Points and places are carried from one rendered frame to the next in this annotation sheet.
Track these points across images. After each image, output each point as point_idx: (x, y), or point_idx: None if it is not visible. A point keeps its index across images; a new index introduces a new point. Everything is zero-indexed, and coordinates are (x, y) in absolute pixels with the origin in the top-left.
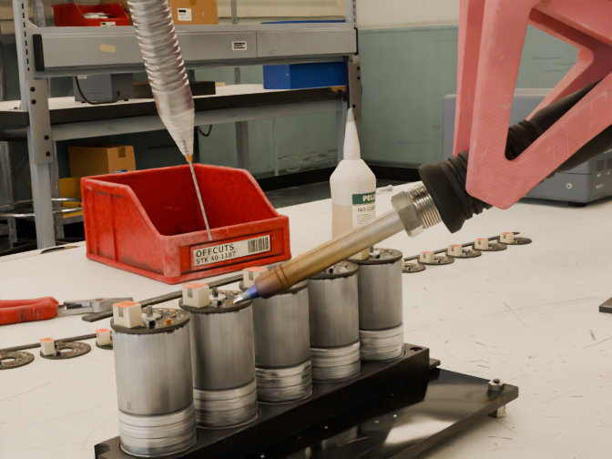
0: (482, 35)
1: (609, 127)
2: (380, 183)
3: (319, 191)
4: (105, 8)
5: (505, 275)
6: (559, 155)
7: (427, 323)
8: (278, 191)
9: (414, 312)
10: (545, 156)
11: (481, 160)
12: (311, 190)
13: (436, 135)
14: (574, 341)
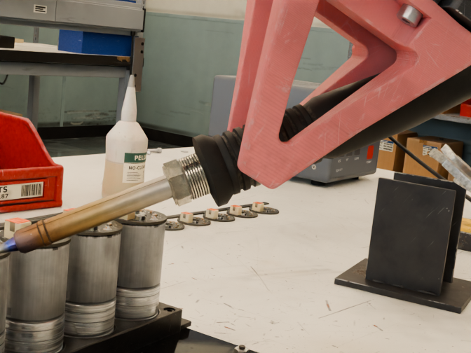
0: (270, 17)
1: (377, 122)
2: (150, 143)
3: (97, 144)
4: None
5: (254, 241)
6: (329, 142)
7: (181, 281)
8: (61, 140)
9: (170, 269)
10: (317, 141)
11: (255, 139)
12: (90, 143)
13: (202, 108)
14: (312, 309)
